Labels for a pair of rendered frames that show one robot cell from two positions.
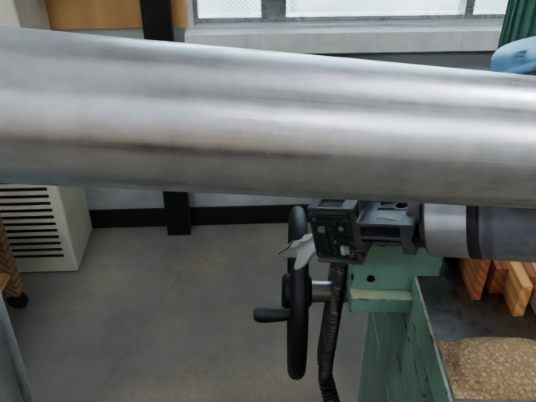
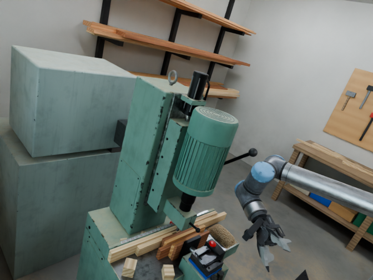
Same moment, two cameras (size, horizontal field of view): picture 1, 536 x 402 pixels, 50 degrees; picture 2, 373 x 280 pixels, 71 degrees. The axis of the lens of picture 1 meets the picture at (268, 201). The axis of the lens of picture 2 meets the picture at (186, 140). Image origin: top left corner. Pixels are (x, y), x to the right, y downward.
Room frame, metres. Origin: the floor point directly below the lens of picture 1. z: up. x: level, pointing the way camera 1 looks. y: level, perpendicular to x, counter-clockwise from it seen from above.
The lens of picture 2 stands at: (1.47, 0.17, 1.73)
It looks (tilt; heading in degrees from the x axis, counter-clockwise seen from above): 21 degrees down; 221
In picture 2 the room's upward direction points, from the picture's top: 17 degrees clockwise
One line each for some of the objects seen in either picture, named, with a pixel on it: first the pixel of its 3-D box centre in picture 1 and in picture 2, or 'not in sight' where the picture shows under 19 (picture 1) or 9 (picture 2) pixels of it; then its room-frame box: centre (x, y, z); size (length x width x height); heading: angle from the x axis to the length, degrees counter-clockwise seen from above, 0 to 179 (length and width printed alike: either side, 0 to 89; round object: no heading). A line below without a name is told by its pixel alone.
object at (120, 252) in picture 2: not in sight; (171, 232); (0.73, -0.41, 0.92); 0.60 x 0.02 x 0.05; 179
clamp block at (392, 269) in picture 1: (389, 239); (202, 270); (0.74, -0.20, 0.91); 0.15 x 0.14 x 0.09; 179
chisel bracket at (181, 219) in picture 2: not in sight; (179, 213); (0.72, -0.41, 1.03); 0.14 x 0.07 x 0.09; 89
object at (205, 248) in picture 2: not in sight; (209, 256); (0.73, -0.19, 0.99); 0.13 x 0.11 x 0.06; 179
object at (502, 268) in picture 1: (476, 233); (180, 244); (0.75, -0.34, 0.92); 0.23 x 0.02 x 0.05; 179
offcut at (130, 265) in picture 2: not in sight; (129, 267); (0.99, -0.34, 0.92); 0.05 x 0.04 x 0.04; 46
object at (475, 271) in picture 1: (463, 237); (191, 244); (0.71, -0.30, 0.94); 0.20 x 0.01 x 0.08; 179
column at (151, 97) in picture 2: not in sight; (151, 156); (0.72, -0.68, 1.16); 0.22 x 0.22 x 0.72; 89
